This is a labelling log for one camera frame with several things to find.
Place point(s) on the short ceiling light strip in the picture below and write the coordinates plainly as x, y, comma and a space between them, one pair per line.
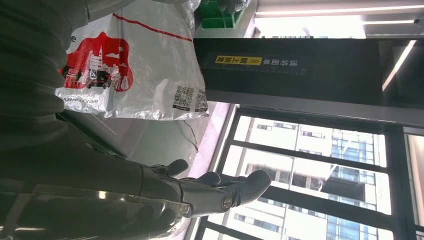
387, 22

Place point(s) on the column label with yellow patch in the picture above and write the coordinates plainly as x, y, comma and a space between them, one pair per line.
258, 62

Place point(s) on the black scanner column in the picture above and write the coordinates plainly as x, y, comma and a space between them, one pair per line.
331, 86

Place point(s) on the long ceiling light strip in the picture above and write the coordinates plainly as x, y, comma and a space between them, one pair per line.
331, 10

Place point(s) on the green plastic crate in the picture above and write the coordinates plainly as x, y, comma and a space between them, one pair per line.
215, 20

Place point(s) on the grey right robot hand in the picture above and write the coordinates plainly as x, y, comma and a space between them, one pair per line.
99, 192

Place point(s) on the black window frame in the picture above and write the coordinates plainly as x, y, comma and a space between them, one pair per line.
396, 185

